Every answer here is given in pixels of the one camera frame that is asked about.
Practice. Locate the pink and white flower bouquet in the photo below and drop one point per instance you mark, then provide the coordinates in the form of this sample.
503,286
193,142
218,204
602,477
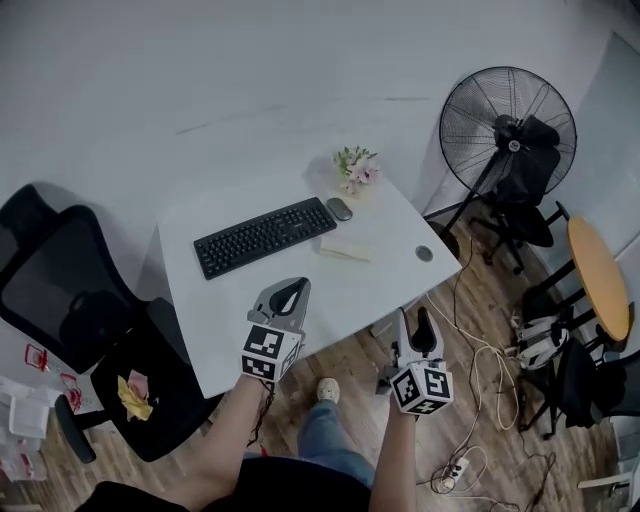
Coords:
361,170

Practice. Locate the person's left forearm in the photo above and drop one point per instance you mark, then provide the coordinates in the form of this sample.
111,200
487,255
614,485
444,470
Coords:
225,435

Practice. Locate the person's right forearm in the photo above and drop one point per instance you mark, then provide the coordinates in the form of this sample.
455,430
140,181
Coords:
395,460

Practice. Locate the white power strip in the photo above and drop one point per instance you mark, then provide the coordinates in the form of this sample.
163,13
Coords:
456,471

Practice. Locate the crumpled yellow paper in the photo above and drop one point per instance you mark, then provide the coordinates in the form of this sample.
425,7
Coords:
134,402

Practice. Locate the small beige notepad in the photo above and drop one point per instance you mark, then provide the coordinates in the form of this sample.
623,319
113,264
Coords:
345,248

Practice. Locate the black fabric chair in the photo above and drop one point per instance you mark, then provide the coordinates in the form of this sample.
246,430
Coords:
585,385

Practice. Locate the black keyboard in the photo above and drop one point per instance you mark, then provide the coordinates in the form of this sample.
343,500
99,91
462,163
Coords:
260,237

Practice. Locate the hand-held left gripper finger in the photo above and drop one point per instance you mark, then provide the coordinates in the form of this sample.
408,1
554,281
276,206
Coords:
266,296
301,312

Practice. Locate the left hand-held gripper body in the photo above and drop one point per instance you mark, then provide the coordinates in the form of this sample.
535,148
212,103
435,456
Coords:
262,350

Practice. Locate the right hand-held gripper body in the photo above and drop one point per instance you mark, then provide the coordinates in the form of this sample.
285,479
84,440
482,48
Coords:
420,390

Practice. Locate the black mesh office chair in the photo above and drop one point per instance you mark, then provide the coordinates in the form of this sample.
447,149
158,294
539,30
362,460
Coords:
55,285

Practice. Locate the crumpled pink paper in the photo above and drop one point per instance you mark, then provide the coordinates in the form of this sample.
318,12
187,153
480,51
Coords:
139,382

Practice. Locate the white metal frame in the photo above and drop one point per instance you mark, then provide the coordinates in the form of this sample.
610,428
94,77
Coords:
607,482

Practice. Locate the grey computer mouse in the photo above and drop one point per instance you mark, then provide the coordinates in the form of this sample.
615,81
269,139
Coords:
339,208

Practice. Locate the white and black headset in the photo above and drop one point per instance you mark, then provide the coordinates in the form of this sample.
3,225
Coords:
540,345

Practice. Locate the red and white plastic bag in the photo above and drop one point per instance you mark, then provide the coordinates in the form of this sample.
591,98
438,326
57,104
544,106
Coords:
36,356

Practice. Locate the black standing fan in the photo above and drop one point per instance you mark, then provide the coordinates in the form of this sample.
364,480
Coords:
512,145

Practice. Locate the person's beige slipper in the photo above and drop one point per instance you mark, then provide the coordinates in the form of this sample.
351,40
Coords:
328,389

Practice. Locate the round grey desk grommet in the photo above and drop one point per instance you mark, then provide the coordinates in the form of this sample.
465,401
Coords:
424,253

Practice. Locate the round wooden table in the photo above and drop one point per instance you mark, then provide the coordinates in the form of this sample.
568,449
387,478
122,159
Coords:
597,275

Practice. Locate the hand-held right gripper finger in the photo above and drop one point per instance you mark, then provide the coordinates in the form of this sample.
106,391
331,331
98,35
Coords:
437,347
400,340

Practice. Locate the clear plastic container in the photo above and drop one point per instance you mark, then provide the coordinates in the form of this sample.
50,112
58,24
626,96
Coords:
27,417

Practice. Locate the person's black shirt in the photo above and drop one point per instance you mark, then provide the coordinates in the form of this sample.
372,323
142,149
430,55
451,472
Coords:
290,487

